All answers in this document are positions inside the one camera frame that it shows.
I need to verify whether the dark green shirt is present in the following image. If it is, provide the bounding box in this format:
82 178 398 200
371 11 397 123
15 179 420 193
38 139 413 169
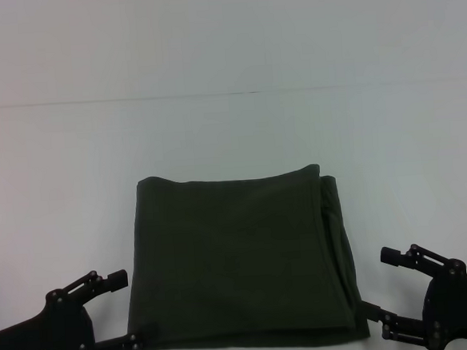
117 159 373 350

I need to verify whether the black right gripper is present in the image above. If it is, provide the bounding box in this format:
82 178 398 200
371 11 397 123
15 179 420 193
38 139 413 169
357 240 467 350

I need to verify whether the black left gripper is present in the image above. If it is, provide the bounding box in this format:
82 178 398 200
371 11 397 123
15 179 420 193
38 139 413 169
0 265 162 350

